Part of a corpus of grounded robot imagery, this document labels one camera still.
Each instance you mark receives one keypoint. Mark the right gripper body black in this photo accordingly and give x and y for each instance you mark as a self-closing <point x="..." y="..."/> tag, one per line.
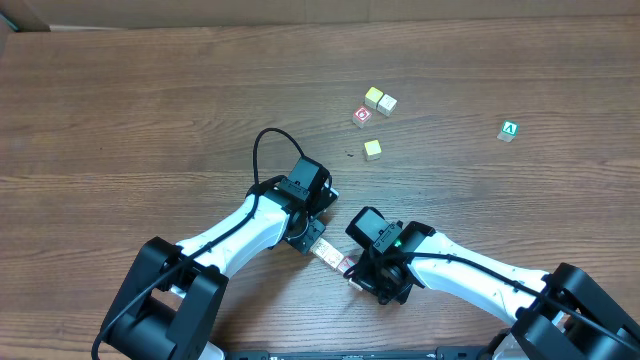
<point x="370" y="285"/>

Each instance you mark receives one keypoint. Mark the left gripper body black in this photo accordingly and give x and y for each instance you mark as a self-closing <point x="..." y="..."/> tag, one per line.
<point x="305" y="239"/>

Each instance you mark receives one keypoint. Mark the brown animal wooden block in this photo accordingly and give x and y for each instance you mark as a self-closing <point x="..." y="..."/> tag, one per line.
<point x="320" y="246"/>

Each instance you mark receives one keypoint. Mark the red picture wooden block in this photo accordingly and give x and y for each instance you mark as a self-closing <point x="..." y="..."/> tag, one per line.
<point x="333" y="258"/>

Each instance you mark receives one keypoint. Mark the dotted pattern wooden block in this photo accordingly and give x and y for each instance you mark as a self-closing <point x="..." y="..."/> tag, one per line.
<point x="330" y="255"/>

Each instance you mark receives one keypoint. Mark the hammer picture wooden block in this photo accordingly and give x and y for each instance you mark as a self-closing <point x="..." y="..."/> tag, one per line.
<point x="355" y="285"/>

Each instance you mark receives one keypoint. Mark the red Y wooden block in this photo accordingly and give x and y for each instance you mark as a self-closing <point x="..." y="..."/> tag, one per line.
<point x="345" y="264"/>

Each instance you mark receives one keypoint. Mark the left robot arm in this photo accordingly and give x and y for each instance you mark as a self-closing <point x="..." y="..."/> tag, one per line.
<point x="167" y="305"/>

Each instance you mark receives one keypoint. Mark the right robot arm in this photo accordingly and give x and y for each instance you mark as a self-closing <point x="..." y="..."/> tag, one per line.
<point x="565" y="314"/>

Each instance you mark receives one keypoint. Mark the yellow wooden block centre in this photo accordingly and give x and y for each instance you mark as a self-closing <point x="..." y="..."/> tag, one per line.
<point x="372" y="150"/>

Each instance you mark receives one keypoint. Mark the yellow wooden block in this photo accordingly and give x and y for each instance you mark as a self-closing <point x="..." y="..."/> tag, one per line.
<point x="372" y="97"/>
<point x="372" y="150"/>

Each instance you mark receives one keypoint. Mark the red circle wooden block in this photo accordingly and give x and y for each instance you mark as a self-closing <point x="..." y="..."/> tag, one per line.
<point x="361" y="116"/>

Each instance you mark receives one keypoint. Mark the yellow wooden block upper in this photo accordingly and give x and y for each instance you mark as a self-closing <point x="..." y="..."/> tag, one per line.
<point x="372" y="97"/>

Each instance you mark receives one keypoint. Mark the white wooden block upper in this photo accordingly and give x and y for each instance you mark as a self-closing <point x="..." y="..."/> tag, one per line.
<point x="387" y="105"/>

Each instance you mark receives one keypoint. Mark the green V wooden block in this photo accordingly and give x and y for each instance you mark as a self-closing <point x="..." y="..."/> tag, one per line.
<point x="509" y="131"/>

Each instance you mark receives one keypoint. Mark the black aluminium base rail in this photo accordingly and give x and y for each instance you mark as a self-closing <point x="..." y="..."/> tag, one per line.
<point x="440" y="353"/>

